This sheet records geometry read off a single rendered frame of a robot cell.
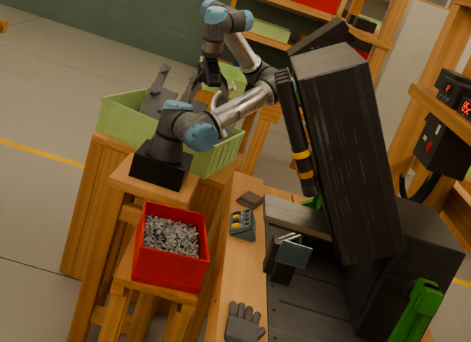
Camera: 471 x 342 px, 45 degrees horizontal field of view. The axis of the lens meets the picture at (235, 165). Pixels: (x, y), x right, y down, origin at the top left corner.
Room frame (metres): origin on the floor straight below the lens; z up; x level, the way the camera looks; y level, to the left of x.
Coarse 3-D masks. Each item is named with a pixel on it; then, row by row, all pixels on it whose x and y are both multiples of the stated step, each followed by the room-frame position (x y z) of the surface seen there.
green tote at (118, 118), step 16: (112, 96) 2.63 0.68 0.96; (128, 96) 2.79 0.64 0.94; (144, 96) 2.95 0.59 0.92; (112, 112) 2.55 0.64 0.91; (128, 112) 2.53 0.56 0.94; (96, 128) 2.56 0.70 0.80; (112, 128) 2.54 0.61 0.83; (128, 128) 2.52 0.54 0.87; (144, 128) 2.50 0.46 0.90; (128, 144) 2.52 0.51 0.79; (224, 144) 2.52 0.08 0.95; (192, 160) 2.43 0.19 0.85; (208, 160) 2.41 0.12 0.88; (224, 160) 2.62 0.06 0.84; (208, 176) 2.45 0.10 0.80
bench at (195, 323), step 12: (264, 192) 2.28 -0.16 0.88; (276, 192) 2.32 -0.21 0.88; (300, 204) 2.28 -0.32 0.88; (216, 228) 2.28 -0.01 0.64; (216, 240) 2.27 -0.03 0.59; (216, 252) 2.27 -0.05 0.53; (204, 276) 2.27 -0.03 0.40; (204, 288) 2.27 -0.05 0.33; (204, 300) 2.27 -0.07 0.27; (204, 312) 2.27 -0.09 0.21; (192, 324) 2.27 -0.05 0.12; (192, 336) 2.27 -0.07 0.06; (432, 336) 1.57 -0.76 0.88
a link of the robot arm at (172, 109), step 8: (168, 104) 2.08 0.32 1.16; (176, 104) 2.08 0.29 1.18; (184, 104) 2.11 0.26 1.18; (168, 112) 2.08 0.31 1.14; (176, 112) 2.07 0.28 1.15; (184, 112) 2.07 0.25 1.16; (160, 120) 2.10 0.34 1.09; (168, 120) 2.06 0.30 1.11; (176, 120) 2.04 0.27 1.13; (160, 128) 2.09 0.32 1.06; (168, 128) 2.07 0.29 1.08; (168, 136) 2.07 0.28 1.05
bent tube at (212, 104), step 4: (232, 84) 2.75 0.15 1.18; (228, 88) 2.74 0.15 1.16; (232, 88) 2.74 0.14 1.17; (236, 88) 2.76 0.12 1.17; (220, 92) 2.73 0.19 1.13; (228, 92) 2.74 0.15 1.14; (236, 92) 2.74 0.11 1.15; (212, 96) 2.73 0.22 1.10; (216, 96) 2.73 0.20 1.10; (220, 96) 2.74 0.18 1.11; (212, 100) 2.72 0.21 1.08; (216, 100) 2.73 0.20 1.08; (212, 104) 2.71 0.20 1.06; (212, 108) 2.70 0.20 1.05; (224, 132) 2.64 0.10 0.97; (224, 136) 2.63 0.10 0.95
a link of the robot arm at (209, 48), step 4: (204, 40) 1.98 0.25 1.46; (204, 44) 1.99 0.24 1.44; (208, 44) 1.97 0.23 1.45; (212, 44) 1.97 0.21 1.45; (216, 44) 1.97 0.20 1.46; (220, 44) 1.98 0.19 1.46; (204, 48) 1.99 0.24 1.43; (208, 48) 1.98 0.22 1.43; (212, 48) 1.97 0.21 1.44; (216, 48) 1.98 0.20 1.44; (220, 48) 1.99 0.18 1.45; (208, 52) 1.98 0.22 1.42; (212, 52) 1.98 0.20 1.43; (216, 52) 1.98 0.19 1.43; (220, 52) 1.99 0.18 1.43
